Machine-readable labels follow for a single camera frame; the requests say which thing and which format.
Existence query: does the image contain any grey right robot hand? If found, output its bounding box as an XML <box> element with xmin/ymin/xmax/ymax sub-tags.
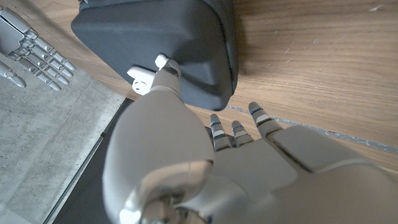
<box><xmin>0</xmin><ymin>6</ymin><xmax>77</xmax><ymax>92</ymax></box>

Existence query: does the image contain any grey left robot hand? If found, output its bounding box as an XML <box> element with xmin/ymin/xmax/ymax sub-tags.
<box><xmin>101</xmin><ymin>54</ymin><xmax>398</xmax><ymax>224</ymax></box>

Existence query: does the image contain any white airpod earbud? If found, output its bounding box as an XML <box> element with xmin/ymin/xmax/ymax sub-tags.
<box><xmin>126</xmin><ymin>66</ymin><xmax>156</xmax><ymax>96</ymax></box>

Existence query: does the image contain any black zippered pouch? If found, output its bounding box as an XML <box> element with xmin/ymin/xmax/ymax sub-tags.
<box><xmin>70</xmin><ymin>0</ymin><xmax>239</xmax><ymax>112</ymax></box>

